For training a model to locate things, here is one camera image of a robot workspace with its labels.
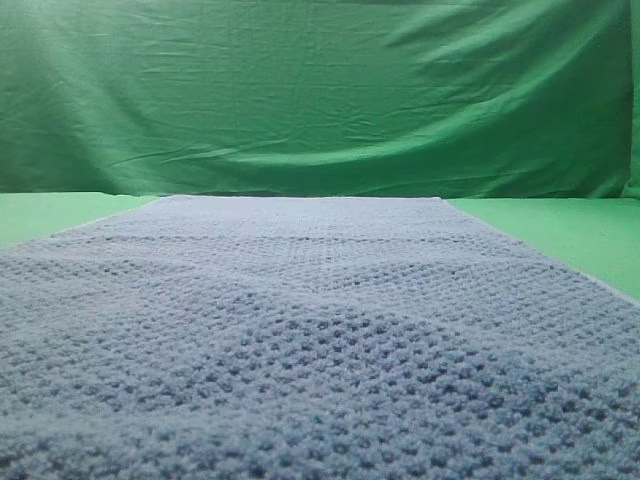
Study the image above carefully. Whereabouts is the blue waffle-weave towel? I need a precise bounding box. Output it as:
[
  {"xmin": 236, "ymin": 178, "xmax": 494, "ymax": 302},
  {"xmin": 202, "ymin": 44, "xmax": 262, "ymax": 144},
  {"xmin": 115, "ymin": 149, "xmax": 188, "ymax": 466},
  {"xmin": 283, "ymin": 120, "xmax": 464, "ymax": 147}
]
[{"xmin": 1, "ymin": 196, "xmax": 639, "ymax": 479}]

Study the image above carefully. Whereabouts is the green backdrop cloth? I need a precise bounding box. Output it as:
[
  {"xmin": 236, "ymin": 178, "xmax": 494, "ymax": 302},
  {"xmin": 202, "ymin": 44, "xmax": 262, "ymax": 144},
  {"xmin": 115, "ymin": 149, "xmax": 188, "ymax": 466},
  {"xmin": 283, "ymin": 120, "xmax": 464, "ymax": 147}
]
[{"xmin": 1, "ymin": 1, "xmax": 639, "ymax": 198}]

